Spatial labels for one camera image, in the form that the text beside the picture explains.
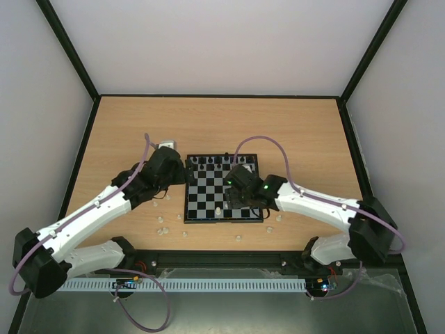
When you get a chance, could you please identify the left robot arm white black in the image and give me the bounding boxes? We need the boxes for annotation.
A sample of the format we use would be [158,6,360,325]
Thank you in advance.
[13,146,193,299]

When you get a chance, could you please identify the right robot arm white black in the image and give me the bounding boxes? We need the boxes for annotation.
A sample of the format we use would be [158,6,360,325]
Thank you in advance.
[225,165,397,273]

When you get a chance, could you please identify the black white chessboard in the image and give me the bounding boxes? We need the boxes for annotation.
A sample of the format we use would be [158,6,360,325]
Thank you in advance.
[184,153,264,224]

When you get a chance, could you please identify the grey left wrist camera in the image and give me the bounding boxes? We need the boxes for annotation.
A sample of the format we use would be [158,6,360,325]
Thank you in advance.
[158,140,177,150]

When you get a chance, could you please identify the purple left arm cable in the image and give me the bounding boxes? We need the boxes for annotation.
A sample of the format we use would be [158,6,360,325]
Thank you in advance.
[8,133,152,296]

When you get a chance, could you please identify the white cable duct strip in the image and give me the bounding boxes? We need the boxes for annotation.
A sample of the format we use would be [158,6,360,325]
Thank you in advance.
[59,278,307,293]

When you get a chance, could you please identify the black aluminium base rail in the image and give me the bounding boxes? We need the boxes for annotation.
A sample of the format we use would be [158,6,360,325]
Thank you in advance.
[131,248,404,278]

